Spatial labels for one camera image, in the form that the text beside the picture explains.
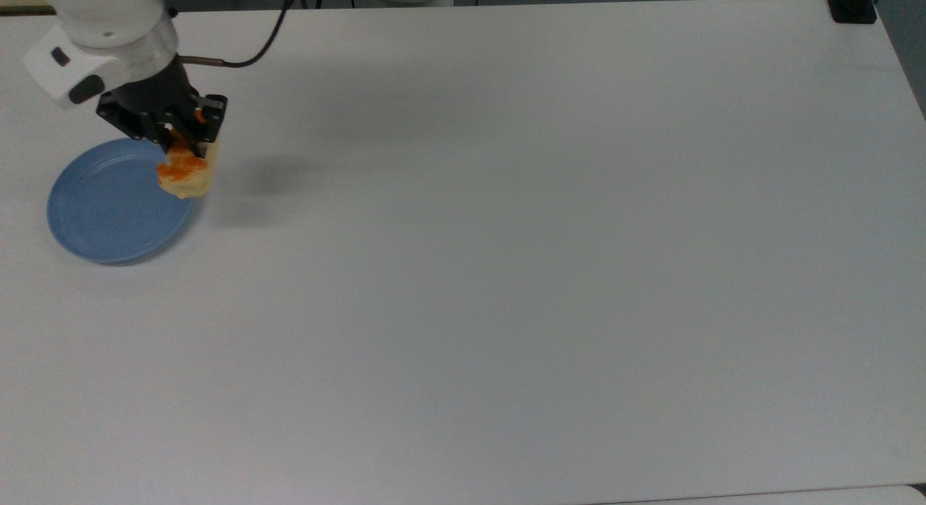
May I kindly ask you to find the bread with orange topping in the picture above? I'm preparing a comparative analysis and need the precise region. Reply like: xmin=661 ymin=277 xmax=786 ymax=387
xmin=156 ymin=138 xmax=220 ymax=200

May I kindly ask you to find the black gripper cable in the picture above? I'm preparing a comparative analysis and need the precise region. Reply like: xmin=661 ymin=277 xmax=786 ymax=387
xmin=179 ymin=0 xmax=302 ymax=69

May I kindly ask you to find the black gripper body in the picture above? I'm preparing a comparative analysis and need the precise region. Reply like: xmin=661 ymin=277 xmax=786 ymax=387
xmin=109 ymin=56 xmax=202 ymax=128

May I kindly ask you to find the blue round plate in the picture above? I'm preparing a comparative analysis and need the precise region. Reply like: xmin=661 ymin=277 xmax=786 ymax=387
xmin=47 ymin=137 xmax=197 ymax=266

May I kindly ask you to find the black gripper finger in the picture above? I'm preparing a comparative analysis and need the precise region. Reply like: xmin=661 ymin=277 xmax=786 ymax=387
xmin=95 ymin=96 xmax=169 ymax=145
xmin=177 ymin=93 xmax=229 ymax=145

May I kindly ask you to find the black table clamp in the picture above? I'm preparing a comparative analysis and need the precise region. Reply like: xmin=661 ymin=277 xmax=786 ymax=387
xmin=823 ymin=0 xmax=885 ymax=25

